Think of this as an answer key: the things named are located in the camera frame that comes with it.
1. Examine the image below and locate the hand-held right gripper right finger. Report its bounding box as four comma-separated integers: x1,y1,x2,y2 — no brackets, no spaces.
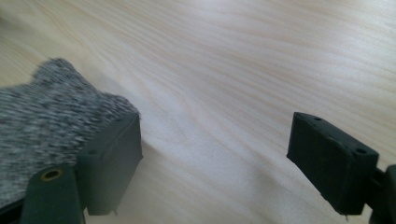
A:
286,111,380,217

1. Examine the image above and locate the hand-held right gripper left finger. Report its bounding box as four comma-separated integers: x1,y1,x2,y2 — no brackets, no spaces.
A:
76,113,144,217

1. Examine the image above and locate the grey cloth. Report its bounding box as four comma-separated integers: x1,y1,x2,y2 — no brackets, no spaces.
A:
0,57,141,209

